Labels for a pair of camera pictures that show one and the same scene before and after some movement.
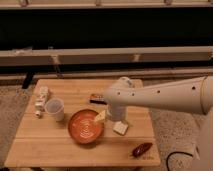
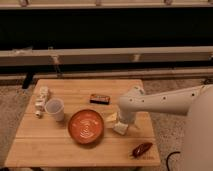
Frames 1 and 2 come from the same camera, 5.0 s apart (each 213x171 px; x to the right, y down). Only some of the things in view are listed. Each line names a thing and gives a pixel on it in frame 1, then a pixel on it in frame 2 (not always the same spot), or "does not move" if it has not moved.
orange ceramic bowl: x=84 y=128 does not move
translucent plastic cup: x=54 y=108 does not move
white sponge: x=120 y=127 does not move
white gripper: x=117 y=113 -> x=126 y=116
